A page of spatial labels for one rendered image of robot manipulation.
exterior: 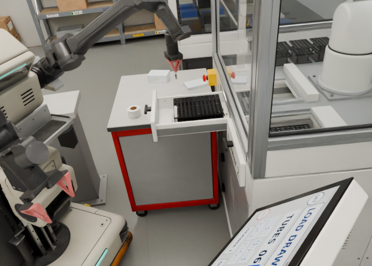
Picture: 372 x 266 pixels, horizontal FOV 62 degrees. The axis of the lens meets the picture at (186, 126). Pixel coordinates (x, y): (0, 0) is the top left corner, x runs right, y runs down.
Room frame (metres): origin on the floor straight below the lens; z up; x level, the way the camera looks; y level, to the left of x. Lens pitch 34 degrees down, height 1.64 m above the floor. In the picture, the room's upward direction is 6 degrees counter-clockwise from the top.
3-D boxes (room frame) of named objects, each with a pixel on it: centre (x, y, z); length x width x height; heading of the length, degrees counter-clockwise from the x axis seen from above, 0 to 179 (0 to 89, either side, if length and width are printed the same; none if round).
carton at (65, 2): (5.00, 1.52, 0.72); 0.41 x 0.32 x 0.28; 96
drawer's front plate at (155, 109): (1.24, 0.14, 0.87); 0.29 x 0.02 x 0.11; 0
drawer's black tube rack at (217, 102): (1.24, -0.06, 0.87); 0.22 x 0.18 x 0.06; 90
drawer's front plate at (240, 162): (0.92, -0.18, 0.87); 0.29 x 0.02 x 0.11; 0
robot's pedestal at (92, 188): (1.65, 0.78, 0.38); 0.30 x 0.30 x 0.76; 6
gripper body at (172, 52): (1.48, 0.03, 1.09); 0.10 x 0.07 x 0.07; 22
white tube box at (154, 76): (1.84, 0.14, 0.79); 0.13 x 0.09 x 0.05; 76
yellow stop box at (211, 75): (1.57, -0.17, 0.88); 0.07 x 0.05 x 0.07; 0
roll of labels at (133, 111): (1.44, 0.27, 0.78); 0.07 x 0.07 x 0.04
